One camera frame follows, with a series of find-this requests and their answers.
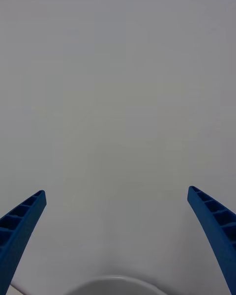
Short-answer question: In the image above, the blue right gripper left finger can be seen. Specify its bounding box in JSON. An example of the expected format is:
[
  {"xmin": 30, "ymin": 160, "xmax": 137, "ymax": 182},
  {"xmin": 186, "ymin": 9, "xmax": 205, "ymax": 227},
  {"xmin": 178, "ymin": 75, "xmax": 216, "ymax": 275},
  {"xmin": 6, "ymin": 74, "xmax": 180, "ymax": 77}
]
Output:
[{"xmin": 0, "ymin": 189, "xmax": 48, "ymax": 295}]

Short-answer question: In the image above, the yellow-green plastic waste bin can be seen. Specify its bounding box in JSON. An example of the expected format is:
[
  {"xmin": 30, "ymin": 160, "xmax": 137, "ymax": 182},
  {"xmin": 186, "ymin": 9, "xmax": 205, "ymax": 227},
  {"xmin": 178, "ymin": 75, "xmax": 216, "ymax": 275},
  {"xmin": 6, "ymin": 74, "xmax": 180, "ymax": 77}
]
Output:
[{"xmin": 62, "ymin": 275, "xmax": 175, "ymax": 295}]

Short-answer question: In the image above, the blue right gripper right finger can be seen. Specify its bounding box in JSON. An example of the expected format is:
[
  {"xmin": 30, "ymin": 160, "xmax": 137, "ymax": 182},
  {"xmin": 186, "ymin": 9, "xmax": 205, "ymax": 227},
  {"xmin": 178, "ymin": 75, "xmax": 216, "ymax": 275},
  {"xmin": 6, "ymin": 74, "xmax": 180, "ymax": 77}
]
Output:
[{"xmin": 187, "ymin": 185, "xmax": 236, "ymax": 295}]

